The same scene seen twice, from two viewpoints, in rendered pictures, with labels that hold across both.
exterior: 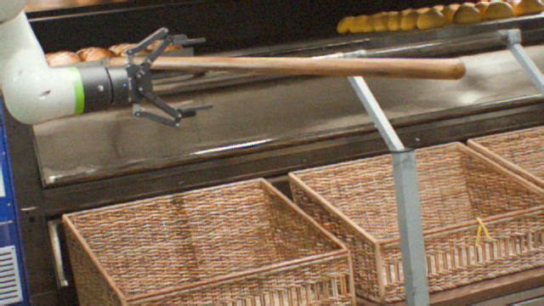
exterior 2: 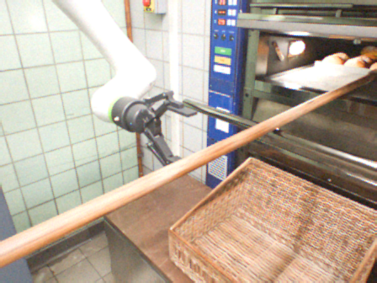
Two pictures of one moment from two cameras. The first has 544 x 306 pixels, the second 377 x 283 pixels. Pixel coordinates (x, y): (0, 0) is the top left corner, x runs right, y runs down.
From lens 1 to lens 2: 2.06 m
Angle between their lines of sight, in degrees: 69
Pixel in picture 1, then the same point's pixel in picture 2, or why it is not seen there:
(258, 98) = not seen: outside the picture
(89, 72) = (118, 104)
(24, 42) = (119, 67)
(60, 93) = (102, 110)
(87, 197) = (270, 155)
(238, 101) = not seen: outside the picture
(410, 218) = not seen: outside the picture
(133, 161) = (297, 152)
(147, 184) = (306, 168)
